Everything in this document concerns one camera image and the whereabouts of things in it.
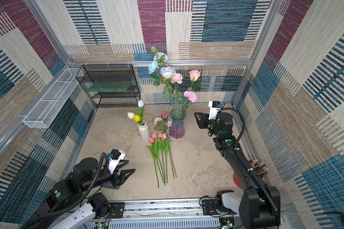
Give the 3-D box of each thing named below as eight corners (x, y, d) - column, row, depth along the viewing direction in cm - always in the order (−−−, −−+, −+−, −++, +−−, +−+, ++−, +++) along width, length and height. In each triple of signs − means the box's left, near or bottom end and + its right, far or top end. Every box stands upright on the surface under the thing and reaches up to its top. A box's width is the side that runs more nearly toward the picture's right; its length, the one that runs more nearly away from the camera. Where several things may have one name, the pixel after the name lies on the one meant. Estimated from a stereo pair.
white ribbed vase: (145, 143, 99) (141, 129, 86) (142, 139, 102) (137, 124, 88) (152, 139, 101) (148, 124, 88) (148, 135, 104) (144, 120, 90)
